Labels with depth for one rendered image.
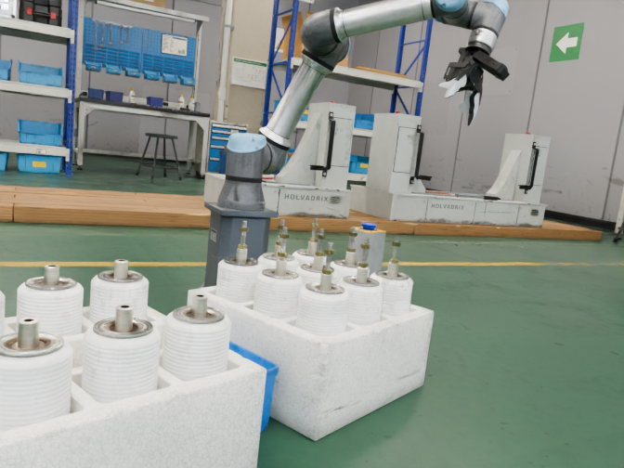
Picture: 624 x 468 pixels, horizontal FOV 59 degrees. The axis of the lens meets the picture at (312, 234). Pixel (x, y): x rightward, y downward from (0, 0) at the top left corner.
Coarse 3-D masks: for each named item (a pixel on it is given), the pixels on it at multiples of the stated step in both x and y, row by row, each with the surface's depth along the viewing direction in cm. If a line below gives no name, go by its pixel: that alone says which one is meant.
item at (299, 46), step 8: (288, 16) 622; (288, 24) 629; (288, 32) 634; (296, 32) 618; (288, 40) 633; (296, 40) 616; (288, 48) 633; (296, 48) 616; (296, 56) 616; (344, 64) 638
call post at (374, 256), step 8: (360, 232) 144; (384, 232) 147; (360, 240) 144; (376, 240) 144; (360, 248) 144; (376, 248) 145; (360, 256) 144; (368, 256) 143; (376, 256) 146; (376, 264) 146
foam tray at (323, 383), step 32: (256, 320) 106; (288, 320) 106; (384, 320) 113; (416, 320) 119; (256, 352) 106; (288, 352) 101; (320, 352) 96; (352, 352) 101; (384, 352) 111; (416, 352) 121; (288, 384) 101; (320, 384) 96; (352, 384) 104; (384, 384) 113; (416, 384) 124; (288, 416) 102; (320, 416) 98; (352, 416) 106
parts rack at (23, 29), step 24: (72, 0) 494; (0, 24) 472; (24, 24) 480; (72, 24) 498; (72, 48) 501; (72, 72) 505; (48, 96) 550; (72, 96) 508; (72, 120) 512; (0, 144) 490; (24, 144) 519
